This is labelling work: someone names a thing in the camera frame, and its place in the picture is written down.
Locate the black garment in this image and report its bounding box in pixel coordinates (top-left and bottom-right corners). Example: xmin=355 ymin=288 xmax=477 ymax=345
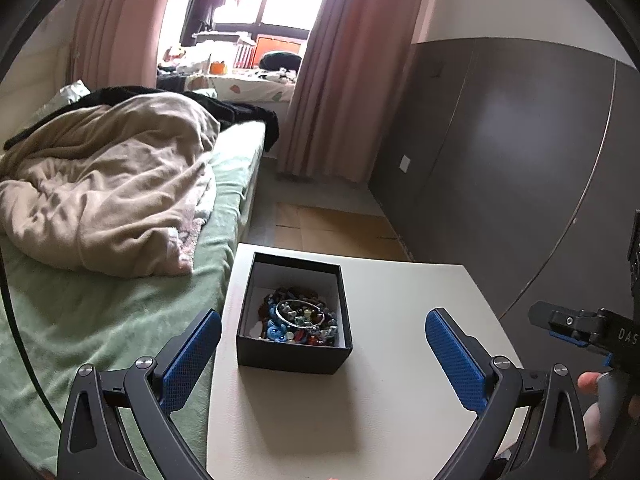
xmin=4 ymin=85 xmax=279 ymax=154

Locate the silver bangle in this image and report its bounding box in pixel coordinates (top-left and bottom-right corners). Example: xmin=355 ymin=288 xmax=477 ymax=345
xmin=273 ymin=298 xmax=329 ymax=332

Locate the pink curtain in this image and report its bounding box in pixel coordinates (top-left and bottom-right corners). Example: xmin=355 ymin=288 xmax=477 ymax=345
xmin=276 ymin=0 xmax=432 ymax=184
xmin=69 ymin=0 xmax=182 ymax=92

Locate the black bag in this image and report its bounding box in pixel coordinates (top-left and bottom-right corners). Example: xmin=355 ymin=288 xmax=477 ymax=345
xmin=259 ymin=51 xmax=302 ymax=71

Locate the beige blanket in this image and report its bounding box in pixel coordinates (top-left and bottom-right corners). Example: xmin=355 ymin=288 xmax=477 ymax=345
xmin=0 ymin=94 xmax=222 ymax=279

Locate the pile of mixed bracelets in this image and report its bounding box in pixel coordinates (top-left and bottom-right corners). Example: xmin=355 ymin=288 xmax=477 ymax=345
xmin=255 ymin=286 xmax=342 ymax=348

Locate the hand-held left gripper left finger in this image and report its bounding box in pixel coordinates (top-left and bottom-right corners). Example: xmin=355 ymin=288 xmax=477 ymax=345
xmin=57 ymin=308 xmax=222 ymax=480

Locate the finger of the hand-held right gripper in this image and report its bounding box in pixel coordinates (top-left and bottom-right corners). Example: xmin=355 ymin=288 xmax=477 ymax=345
xmin=528 ymin=301 xmax=612 ymax=349

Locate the green bed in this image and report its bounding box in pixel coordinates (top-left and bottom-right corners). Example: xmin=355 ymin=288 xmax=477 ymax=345
xmin=0 ymin=121 xmax=266 ymax=480

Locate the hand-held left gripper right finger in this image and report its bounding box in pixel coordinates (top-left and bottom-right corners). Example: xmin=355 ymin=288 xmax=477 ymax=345
xmin=425 ymin=308 xmax=591 ymax=480

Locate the black cable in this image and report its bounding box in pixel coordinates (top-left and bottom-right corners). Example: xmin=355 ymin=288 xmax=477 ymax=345
xmin=0 ymin=246 xmax=64 ymax=432

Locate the person's right hand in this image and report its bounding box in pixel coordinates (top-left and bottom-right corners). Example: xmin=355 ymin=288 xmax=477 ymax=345
xmin=577 ymin=371 xmax=614 ymax=479

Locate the patterned window seat cushion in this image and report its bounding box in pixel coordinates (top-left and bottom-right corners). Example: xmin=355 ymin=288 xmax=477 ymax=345
xmin=186 ymin=71 xmax=302 ymax=105

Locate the black jewelry box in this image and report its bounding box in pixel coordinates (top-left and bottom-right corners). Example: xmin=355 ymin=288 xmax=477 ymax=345
xmin=236 ymin=252 xmax=354 ymax=375

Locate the brown cardboard floor sheet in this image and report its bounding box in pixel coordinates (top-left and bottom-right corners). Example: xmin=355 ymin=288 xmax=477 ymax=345
xmin=274 ymin=201 xmax=407 ymax=261

